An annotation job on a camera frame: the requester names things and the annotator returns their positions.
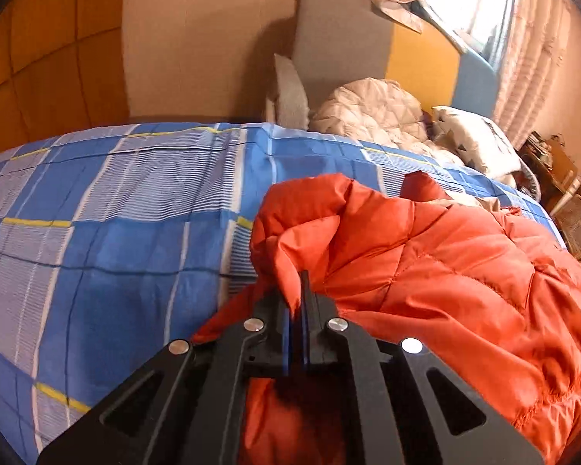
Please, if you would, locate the grey fuzzy cushion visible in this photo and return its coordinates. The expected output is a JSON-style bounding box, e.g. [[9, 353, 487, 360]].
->
[[271, 53, 311, 129]]

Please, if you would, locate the beige quilted jacket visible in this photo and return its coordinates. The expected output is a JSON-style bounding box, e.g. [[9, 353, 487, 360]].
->
[[310, 77, 466, 165]]

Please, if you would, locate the bright window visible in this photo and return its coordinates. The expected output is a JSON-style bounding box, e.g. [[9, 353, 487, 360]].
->
[[423, 0, 516, 54]]

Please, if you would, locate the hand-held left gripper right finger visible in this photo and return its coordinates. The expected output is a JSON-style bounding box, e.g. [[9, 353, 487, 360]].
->
[[297, 270, 545, 465]]

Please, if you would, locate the wooden wardrobe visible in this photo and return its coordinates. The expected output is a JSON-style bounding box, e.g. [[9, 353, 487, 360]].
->
[[0, 0, 129, 163]]

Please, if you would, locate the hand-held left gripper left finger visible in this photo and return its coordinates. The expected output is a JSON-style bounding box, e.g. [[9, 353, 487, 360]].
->
[[36, 291, 292, 465]]

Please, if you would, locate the white printed pillow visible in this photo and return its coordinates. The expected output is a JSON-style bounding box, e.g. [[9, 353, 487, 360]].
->
[[431, 105, 524, 177]]

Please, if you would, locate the dark wooden desk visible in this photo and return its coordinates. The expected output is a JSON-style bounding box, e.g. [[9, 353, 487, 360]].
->
[[520, 131, 579, 199]]

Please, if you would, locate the grey ribbed cushion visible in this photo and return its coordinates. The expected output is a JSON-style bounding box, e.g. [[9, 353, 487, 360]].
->
[[516, 160, 543, 199]]

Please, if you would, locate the orange quilted down jacket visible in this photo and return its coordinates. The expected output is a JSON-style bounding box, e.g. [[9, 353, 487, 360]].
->
[[191, 173, 581, 465]]

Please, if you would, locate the bed with blue plaid sheet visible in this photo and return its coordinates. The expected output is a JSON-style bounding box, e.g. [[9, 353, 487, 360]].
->
[[0, 122, 562, 465]]

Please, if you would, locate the grey yellow blue headboard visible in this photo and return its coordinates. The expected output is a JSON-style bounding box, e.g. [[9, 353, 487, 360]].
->
[[290, 0, 499, 119]]

